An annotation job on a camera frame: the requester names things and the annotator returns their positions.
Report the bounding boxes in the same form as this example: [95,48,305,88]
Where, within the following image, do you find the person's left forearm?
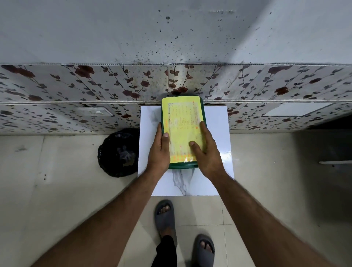
[30,170,165,267]

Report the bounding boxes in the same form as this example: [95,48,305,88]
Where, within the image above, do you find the black trousers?
[151,235,178,267]

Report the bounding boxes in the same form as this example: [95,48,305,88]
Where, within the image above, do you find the person's right hand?
[189,121,226,182]

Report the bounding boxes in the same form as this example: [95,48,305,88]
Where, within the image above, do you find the green plastic tray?
[161,95,207,170]

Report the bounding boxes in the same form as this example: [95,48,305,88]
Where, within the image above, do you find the person's left hand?
[147,122,171,181]

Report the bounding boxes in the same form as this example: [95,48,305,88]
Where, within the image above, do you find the white wall switch plate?
[77,106,114,117]

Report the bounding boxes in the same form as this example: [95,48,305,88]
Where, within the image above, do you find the black bin bag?
[98,128,140,178]

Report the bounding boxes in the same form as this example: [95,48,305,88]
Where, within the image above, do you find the white marble side table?
[137,105,235,197]

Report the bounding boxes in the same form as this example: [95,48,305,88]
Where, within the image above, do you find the person's right forearm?
[210,170,333,267]

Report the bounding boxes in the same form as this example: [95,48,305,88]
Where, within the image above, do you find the grey slipper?
[191,234,216,267]
[154,199,178,248]

